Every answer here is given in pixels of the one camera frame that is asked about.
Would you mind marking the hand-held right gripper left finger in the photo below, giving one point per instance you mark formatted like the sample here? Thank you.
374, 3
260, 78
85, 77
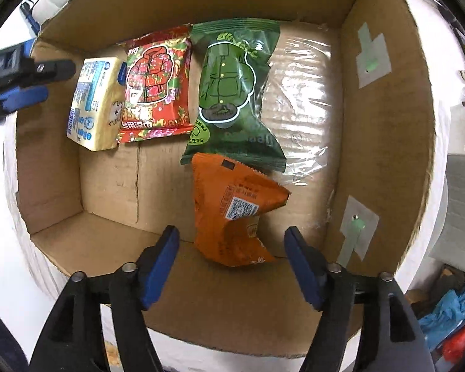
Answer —
163, 265

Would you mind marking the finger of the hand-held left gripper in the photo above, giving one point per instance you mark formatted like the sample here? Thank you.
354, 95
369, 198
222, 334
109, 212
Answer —
25, 99
52, 70

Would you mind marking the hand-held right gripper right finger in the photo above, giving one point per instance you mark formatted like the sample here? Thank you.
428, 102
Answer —
301, 267

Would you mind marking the yellow tissue pack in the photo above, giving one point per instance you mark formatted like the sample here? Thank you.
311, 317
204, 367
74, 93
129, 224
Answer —
97, 108

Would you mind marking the brown cardboard box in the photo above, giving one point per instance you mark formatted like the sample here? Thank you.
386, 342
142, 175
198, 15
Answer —
159, 186

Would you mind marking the orange snack packet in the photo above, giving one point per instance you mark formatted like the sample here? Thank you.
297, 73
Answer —
221, 197

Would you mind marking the small blue packet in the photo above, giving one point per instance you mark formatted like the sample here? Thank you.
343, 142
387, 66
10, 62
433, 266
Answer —
122, 74

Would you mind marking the red floral printed packet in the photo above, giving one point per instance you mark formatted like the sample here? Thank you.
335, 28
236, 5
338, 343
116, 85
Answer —
155, 81

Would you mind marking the blue plastic bag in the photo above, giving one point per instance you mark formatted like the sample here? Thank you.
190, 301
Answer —
449, 310

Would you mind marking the white foam board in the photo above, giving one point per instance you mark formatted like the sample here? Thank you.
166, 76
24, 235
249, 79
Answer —
463, 209

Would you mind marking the green printed packet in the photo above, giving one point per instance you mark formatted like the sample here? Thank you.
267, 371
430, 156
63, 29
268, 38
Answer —
228, 85

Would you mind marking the red plastic bag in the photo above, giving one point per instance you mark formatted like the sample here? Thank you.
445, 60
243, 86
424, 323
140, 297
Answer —
463, 343

